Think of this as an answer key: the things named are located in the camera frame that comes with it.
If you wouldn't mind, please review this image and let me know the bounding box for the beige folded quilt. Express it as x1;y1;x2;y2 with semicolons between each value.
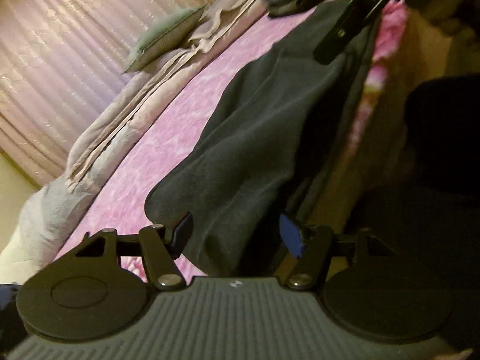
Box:
1;0;266;284

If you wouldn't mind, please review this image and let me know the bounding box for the black long-sleeve garment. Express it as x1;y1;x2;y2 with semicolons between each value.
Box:
145;0;377;276

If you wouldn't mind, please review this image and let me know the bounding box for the grey-green pillow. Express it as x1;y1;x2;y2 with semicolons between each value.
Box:
122;5;207;74

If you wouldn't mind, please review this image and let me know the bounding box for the pink rose bed sheet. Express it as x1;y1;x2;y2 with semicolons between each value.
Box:
53;0;410;284

